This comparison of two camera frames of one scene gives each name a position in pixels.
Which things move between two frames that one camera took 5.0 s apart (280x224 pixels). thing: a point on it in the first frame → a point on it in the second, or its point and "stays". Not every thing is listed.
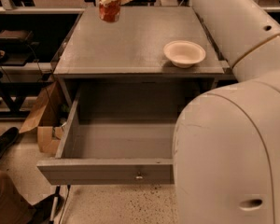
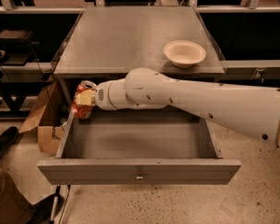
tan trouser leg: [7, 205] stays
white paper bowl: [183, 53] stays
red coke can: [110, 12] → [83, 112]
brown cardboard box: [49, 113] stays
